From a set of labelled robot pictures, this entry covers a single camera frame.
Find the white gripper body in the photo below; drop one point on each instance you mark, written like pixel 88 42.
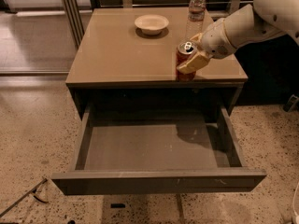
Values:
pixel 215 41

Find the red coke can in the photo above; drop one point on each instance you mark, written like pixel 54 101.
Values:
pixel 185 50

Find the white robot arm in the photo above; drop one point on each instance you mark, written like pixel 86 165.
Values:
pixel 262 20

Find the grey cabinet with glossy top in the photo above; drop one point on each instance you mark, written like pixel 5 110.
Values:
pixel 114 54

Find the open grey top drawer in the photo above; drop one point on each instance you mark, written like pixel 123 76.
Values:
pixel 151 152

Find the clear plastic water bottle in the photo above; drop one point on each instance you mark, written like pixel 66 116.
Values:
pixel 195 18

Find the white bowl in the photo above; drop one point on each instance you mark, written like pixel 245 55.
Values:
pixel 151 24

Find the dark object on floor right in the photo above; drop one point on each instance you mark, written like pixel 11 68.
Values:
pixel 291 103

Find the small black floor object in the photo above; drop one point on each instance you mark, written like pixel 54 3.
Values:
pixel 117 205

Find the metal rod on floor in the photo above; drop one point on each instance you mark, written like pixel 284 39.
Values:
pixel 31 192

